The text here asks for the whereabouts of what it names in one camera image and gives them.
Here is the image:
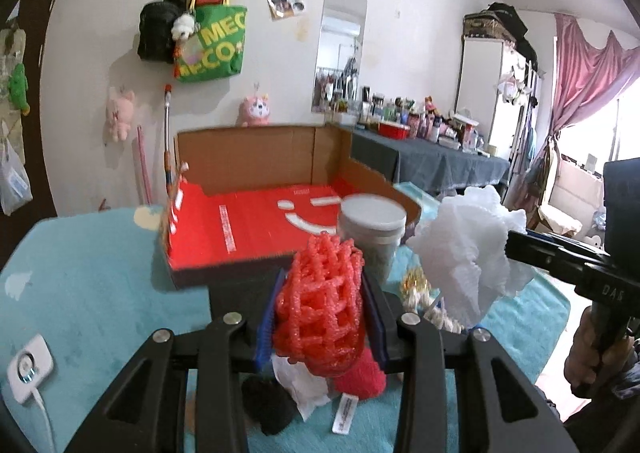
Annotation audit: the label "pink plush on wall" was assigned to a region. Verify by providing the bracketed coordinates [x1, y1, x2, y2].
[106, 87, 136, 143]

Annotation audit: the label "broom handle by wall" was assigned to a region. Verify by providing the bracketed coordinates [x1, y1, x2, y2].
[163, 83, 172, 195]

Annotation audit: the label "pink plush behind box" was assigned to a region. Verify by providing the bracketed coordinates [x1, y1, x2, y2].
[236, 94, 270, 128]

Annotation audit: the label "dark grey covered table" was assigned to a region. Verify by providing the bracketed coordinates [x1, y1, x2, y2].
[350, 128, 510, 195]

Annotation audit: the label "person's right hand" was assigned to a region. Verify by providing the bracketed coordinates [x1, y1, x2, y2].
[564, 308, 634, 397]

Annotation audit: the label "teal plush table cover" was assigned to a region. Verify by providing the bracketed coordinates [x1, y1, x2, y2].
[1, 207, 570, 452]

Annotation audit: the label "green plush on door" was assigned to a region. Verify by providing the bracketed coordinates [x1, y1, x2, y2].
[8, 63, 30, 116]

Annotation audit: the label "white round power bank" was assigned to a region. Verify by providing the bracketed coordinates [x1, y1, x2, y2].
[6, 334, 54, 404]

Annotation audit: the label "red basin on table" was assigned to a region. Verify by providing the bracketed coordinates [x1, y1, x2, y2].
[378, 121, 410, 140]

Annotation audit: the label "white plastic bag on door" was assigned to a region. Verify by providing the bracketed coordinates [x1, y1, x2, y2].
[0, 139, 32, 216]

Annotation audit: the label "white wardrobe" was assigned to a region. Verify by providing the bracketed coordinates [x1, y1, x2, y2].
[456, 37, 535, 160]

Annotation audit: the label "tall tea leaf jar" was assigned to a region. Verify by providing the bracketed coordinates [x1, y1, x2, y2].
[336, 194, 407, 285]

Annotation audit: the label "green tote bag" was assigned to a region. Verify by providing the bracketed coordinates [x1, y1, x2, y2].
[174, 0, 247, 83]

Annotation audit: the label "open red cardboard box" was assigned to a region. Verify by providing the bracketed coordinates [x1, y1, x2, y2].
[160, 124, 421, 289]

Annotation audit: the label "wall mirror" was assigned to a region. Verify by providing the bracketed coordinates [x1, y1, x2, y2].
[311, 0, 368, 114]

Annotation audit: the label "black fluffy ball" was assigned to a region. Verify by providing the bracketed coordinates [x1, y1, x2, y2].
[241, 376, 297, 436]

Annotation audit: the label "red foam net sleeve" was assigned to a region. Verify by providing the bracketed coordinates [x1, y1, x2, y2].
[272, 232, 366, 377]

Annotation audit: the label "black bag on wall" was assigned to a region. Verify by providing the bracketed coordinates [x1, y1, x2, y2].
[137, 0, 186, 64]

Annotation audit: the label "white panda plush keychain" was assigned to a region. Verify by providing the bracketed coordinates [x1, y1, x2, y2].
[171, 13, 196, 42]

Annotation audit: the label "red plush pouch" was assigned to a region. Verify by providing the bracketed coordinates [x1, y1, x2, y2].
[333, 348, 386, 400]

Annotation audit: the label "pink curtain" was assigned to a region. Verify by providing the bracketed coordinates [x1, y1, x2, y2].
[526, 14, 639, 198]

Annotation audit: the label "white tissue piece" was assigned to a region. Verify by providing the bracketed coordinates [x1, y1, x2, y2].
[271, 355, 331, 421]

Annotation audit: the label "small glass jar gold contents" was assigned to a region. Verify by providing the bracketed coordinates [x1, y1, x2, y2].
[399, 265, 432, 312]

